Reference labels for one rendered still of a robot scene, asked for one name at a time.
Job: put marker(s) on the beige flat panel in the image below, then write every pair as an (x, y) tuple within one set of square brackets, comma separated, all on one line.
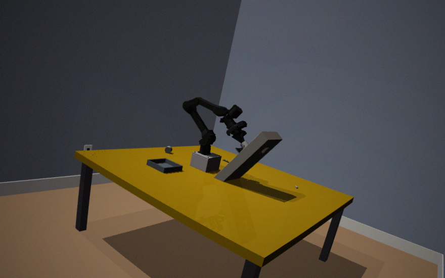
[(249, 156)]

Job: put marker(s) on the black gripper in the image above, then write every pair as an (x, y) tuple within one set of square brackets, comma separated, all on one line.
[(237, 135)]

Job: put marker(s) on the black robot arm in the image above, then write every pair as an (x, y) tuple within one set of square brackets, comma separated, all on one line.
[(208, 136)]

